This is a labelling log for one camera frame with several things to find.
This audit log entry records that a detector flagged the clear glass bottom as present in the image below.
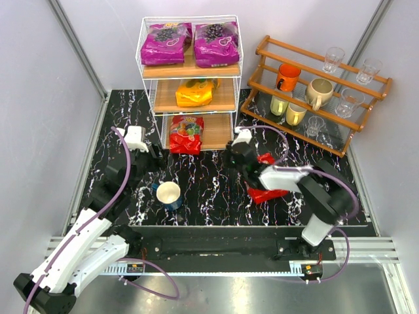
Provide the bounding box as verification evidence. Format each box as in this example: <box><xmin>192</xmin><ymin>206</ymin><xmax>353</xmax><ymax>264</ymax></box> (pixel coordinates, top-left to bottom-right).
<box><xmin>306</xmin><ymin>116</ymin><xmax>325</xmax><ymax>137</ymax></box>

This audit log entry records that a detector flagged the blue paper cup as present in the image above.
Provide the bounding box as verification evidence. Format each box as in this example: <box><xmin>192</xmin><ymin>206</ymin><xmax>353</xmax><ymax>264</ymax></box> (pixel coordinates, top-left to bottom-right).
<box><xmin>151</xmin><ymin>181</ymin><xmax>183</xmax><ymax>211</ymax></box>

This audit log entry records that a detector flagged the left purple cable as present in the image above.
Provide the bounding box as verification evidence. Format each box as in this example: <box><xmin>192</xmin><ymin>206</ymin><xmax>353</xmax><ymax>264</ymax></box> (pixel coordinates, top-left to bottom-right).
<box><xmin>22</xmin><ymin>126</ymin><xmax>181</xmax><ymax>314</ymax></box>

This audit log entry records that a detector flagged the beige large mug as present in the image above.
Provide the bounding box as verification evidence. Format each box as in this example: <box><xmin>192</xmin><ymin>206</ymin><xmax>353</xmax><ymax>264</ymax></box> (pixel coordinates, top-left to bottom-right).
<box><xmin>304</xmin><ymin>78</ymin><xmax>333</xmax><ymax>111</ymax></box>

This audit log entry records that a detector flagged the light green mug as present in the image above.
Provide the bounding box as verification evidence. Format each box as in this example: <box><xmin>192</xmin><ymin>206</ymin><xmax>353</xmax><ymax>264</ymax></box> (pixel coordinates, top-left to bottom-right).
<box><xmin>270</xmin><ymin>96</ymin><xmax>289</xmax><ymax>116</ymax></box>

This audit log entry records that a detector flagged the wooden cup rack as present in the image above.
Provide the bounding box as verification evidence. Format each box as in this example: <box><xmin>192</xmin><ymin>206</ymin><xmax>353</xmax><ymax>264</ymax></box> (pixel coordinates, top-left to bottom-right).
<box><xmin>240</xmin><ymin>35</ymin><xmax>393</xmax><ymax>157</ymax></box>

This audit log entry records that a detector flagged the red candy bag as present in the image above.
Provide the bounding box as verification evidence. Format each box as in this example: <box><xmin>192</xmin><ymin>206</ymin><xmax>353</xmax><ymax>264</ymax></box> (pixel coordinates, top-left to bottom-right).
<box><xmin>246</xmin><ymin>152</ymin><xmax>289</xmax><ymax>204</ymax></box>
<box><xmin>169</xmin><ymin>115</ymin><xmax>204</xmax><ymax>155</ymax></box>

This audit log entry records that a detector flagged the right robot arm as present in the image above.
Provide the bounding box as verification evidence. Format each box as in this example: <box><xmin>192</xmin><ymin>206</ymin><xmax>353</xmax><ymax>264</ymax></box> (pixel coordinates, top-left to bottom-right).
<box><xmin>227</xmin><ymin>141</ymin><xmax>359</xmax><ymax>247</ymax></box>

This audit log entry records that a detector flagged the clear glass top right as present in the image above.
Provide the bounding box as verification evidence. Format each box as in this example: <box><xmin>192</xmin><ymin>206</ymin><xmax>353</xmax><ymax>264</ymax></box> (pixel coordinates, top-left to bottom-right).
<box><xmin>356</xmin><ymin>58</ymin><xmax>382</xmax><ymax>85</ymax></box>

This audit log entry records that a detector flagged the purple cable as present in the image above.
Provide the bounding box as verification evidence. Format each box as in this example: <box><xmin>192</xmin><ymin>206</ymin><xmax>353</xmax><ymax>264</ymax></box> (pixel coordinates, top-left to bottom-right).
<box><xmin>22</xmin><ymin>126</ymin><xmax>181</xmax><ymax>314</ymax></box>
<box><xmin>238</xmin><ymin>125</ymin><xmax>361</xmax><ymax>284</ymax></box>

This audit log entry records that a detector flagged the yellow orange candy bag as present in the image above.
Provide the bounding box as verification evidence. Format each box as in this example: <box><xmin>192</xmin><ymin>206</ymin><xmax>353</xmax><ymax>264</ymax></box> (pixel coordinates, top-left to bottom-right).
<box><xmin>175</xmin><ymin>78</ymin><xmax>220</xmax><ymax>107</ymax></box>

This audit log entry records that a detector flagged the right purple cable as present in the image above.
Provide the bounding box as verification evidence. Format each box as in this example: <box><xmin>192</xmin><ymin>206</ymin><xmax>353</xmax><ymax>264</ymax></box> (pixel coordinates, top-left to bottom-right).
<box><xmin>238</xmin><ymin>125</ymin><xmax>361</xmax><ymax>284</ymax></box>

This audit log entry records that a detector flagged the clear glass middle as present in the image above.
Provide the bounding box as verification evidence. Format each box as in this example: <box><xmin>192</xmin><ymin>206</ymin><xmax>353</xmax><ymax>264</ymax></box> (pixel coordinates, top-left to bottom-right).
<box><xmin>335</xmin><ymin>88</ymin><xmax>365</xmax><ymax>118</ymax></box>

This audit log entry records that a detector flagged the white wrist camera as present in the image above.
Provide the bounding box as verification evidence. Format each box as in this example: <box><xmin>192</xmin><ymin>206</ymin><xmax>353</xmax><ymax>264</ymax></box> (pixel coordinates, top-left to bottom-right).
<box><xmin>232</xmin><ymin>126</ymin><xmax>252</xmax><ymax>146</ymax></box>
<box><xmin>117</xmin><ymin>126</ymin><xmax>149</xmax><ymax>152</ymax></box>

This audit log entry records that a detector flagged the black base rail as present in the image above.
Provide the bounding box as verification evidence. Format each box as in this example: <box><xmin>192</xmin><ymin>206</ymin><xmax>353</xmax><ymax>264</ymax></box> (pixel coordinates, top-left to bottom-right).
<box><xmin>107</xmin><ymin>224</ymin><xmax>338</xmax><ymax>274</ymax></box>

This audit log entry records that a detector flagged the purple grape candy bag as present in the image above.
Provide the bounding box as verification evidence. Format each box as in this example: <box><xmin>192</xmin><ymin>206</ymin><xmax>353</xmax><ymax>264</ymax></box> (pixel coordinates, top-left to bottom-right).
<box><xmin>140</xmin><ymin>22</ymin><xmax>192</xmax><ymax>66</ymax></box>

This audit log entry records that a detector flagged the clear glass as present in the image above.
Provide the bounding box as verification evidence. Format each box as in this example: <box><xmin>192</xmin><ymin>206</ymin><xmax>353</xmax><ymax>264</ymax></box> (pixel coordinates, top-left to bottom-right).
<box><xmin>323</xmin><ymin>46</ymin><xmax>345</xmax><ymax>73</ymax></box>
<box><xmin>335</xmin><ymin>88</ymin><xmax>365</xmax><ymax>118</ymax></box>
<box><xmin>306</xmin><ymin>116</ymin><xmax>325</xmax><ymax>137</ymax></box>
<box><xmin>356</xmin><ymin>58</ymin><xmax>382</xmax><ymax>85</ymax></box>

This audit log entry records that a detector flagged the pale yellow mug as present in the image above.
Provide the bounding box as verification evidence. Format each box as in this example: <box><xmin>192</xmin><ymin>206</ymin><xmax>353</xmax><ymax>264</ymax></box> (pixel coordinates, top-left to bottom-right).
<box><xmin>285</xmin><ymin>103</ymin><xmax>306</xmax><ymax>126</ymax></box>

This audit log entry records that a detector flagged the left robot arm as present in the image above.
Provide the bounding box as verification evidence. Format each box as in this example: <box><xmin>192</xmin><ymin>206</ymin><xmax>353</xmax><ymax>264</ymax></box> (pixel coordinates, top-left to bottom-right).
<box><xmin>13</xmin><ymin>145</ymin><xmax>167</xmax><ymax>313</ymax></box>

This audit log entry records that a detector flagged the clear glass top left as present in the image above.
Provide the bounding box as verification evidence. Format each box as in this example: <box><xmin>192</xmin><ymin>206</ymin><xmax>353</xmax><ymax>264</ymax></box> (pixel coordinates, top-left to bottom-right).
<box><xmin>323</xmin><ymin>46</ymin><xmax>345</xmax><ymax>73</ymax></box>

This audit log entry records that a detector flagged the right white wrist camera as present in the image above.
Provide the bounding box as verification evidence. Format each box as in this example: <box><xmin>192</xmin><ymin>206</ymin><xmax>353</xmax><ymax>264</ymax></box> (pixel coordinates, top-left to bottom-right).
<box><xmin>232</xmin><ymin>126</ymin><xmax>252</xmax><ymax>146</ymax></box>

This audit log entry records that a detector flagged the white wire wooden shelf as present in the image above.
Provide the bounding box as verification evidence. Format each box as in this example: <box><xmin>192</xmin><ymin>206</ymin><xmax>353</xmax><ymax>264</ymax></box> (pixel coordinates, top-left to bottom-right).
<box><xmin>136</xmin><ymin>14</ymin><xmax>243</xmax><ymax>154</ymax></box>

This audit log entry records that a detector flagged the orange mug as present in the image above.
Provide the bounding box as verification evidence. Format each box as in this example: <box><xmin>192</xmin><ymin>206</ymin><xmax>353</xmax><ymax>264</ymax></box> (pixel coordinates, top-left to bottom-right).
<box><xmin>276</xmin><ymin>63</ymin><xmax>301</xmax><ymax>92</ymax></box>

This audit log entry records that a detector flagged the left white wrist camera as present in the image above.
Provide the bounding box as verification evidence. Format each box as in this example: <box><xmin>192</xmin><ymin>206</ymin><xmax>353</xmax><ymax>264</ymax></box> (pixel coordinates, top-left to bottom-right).
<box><xmin>117</xmin><ymin>126</ymin><xmax>149</xmax><ymax>152</ymax></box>

